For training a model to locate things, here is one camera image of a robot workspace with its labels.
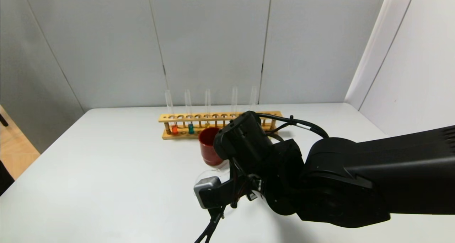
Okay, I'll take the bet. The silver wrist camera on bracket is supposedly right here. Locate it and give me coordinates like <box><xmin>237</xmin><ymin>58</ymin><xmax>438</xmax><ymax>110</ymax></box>
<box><xmin>194</xmin><ymin>177</ymin><xmax>236</xmax><ymax>210</ymax></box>

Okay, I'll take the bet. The wooden test tube rack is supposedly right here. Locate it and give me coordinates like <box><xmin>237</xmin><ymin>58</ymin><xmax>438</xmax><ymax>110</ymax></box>
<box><xmin>158</xmin><ymin>111</ymin><xmax>284</xmax><ymax>140</ymax></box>

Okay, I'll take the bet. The red plastic cup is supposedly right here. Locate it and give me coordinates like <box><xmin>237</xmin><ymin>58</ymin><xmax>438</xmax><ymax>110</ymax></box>
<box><xmin>198</xmin><ymin>127</ymin><xmax>225</xmax><ymax>166</ymax></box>

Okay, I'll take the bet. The large dark object beside table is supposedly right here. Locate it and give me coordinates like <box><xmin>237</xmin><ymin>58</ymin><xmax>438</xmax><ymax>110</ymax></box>
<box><xmin>0</xmin><ymin>160</ymin><xmax>15</xmax><ymax>195</ymax></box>

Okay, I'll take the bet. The black camera cable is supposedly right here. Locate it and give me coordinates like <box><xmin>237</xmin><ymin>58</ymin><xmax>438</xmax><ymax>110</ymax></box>
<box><xmin>194</xmin><ymin>113</ymin><xmax>329</xmax><ymax>243</ymax></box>

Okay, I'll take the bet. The test tube with orange liquid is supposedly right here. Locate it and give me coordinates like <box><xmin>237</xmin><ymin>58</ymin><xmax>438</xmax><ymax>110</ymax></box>
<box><xmin>164</xmin><ymin>90</ymin><xmax>178</xmax><ymax>135</ymax></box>

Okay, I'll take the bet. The clear glass bowl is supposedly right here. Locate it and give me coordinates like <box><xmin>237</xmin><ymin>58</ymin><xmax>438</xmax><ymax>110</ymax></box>
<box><xmin>194</xmin><ymin>168</ymin><xmax>231</xmax><ymax>183</ymax></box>

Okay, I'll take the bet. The test tube with yellow liquid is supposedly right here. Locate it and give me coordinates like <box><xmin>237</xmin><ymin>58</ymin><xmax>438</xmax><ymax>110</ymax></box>
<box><xmin>204</xmin><ymin>89</ymin><xmax>211</xmax><ymax>128</ymax></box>

